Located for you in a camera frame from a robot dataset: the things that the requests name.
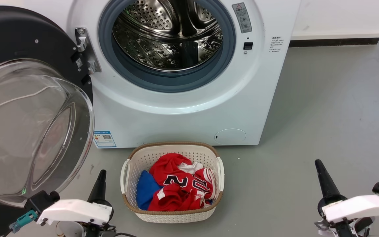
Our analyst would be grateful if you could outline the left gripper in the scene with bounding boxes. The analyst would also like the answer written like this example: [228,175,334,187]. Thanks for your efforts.
[56,170,117,237]

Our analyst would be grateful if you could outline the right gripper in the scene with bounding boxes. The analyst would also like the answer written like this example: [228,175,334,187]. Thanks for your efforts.
[315,159,374,237]

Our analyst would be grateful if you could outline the black round glass washer door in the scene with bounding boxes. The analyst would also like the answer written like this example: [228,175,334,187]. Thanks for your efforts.
[0,6,95,237]

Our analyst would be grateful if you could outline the white front-load washing machine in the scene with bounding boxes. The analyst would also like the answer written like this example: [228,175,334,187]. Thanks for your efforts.
[58,0,302,148]

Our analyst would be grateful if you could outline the metal door hinge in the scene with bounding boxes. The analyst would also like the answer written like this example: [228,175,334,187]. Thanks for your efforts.
[75,27,102,75]

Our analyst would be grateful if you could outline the blue garment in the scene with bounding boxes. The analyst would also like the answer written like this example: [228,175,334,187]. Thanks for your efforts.
[136,170,162,210]

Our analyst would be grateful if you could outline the blue energy label sticker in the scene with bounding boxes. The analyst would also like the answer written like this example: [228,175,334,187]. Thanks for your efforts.
[93,131,117,148]

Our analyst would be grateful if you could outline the red basketball jersey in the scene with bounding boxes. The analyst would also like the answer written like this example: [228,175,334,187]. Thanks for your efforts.
[148,153,217,211]

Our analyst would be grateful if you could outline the white woven laundry basket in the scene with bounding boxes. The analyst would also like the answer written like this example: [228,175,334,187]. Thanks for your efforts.
[120,142,225,224]

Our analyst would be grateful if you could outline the white garment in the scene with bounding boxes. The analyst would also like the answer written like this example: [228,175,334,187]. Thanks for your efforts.
[178,162,204,174]

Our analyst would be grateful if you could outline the round white filter cover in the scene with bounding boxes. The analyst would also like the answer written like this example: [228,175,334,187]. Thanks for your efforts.
[214,128,247,145]

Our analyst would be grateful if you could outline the grey warning sticker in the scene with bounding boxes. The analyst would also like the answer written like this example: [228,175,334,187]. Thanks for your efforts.
[232,3,253,34]

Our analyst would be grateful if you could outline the teal cable connector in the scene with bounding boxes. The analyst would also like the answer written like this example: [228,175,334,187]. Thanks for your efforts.
[9,210,38,233]

